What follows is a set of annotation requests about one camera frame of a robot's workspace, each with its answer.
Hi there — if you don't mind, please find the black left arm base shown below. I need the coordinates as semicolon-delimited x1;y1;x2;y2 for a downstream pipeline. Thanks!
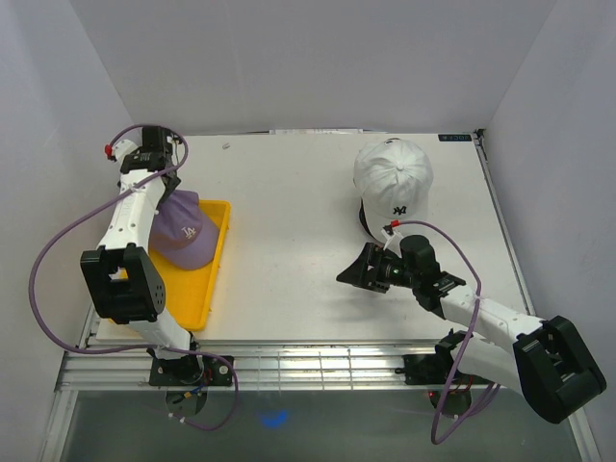
148;354;236;420

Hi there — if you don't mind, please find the yellow plastic tray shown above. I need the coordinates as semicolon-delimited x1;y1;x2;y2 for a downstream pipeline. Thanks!
108;199;232;332

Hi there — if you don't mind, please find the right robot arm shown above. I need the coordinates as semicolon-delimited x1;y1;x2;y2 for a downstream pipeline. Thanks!
336;235;606;424

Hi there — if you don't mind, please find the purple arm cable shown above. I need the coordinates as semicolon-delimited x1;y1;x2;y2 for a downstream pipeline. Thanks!
28;123;241;432
392;219;501;447

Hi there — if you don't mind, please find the black baseball cap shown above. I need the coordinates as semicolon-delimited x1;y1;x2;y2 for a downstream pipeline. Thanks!
358;201;389;244

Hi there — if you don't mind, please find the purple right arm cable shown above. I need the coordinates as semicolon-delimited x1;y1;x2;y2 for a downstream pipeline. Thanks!
392;219;501;447

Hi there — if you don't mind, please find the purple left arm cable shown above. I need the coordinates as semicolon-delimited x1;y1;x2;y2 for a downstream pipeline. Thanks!
28;123;241;432

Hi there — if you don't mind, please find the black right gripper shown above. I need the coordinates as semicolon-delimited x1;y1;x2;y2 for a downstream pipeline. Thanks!
336;243;419;295

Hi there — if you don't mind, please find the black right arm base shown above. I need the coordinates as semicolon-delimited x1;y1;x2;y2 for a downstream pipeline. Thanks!
395;354;488;418

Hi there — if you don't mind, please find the white baseball cap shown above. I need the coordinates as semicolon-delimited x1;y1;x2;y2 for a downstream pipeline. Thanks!
353;138;434;225

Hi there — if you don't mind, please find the aluminium table edge rail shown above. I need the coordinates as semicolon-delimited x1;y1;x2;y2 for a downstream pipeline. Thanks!
56;342;434;393

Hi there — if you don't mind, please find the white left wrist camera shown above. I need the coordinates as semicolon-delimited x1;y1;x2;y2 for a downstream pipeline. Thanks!
104;139;138;163

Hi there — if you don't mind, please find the purple baseball cap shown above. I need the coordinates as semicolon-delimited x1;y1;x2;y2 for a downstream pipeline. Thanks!
149;190;219;270

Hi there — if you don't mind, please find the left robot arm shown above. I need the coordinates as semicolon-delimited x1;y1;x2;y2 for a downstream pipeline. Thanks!
80;125;204;385

